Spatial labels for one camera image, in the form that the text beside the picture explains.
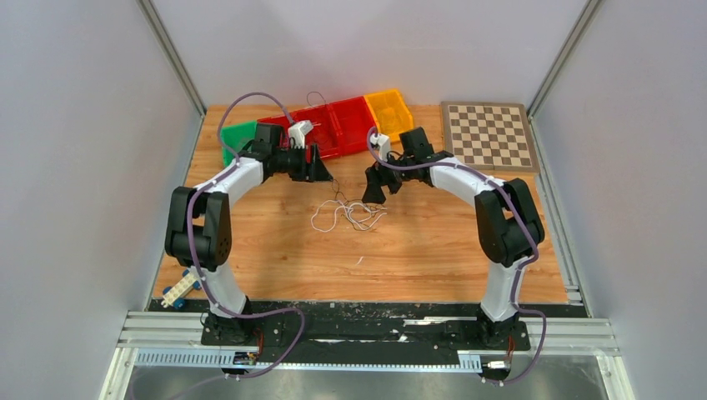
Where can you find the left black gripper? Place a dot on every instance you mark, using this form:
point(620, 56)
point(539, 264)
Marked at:
point(317, 171)

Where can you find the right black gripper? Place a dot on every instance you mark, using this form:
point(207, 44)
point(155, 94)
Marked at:
point(378, 177)

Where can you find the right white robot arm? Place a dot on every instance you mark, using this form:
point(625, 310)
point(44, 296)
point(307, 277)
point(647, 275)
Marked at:
point(508, 223)

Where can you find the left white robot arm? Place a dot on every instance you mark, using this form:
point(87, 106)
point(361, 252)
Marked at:
point(199, 231)

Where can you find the middle red plastic bin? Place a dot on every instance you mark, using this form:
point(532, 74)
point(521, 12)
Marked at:
point(324, 132)

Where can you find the red plastic bin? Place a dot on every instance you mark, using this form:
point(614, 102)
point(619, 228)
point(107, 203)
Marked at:
point(281, 120)
point(351, 119)
point(324, 132)

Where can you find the left red plastic bin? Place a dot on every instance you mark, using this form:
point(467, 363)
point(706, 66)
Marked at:
point(281, 120)

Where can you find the right red plastic bin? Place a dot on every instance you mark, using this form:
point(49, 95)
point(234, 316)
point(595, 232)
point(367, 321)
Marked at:
point(351, 119)

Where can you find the yellow plastic bin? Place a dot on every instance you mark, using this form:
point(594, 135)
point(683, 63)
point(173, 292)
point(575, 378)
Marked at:
point(390, 112)

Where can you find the green plastic bin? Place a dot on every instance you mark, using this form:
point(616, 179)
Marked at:
point(236, 137)

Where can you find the wooden chessboard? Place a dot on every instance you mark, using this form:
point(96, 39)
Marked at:
point(490, 135)

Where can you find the white blue toy car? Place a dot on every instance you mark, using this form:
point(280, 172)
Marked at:
point(175, 296)

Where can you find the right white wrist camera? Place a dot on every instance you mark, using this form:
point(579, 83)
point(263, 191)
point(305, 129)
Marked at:
point(380, 146)

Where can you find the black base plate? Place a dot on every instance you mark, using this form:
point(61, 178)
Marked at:
point(364, 331)

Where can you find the aluminium frame rail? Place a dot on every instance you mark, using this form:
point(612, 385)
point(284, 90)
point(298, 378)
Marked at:
point(169, 339)

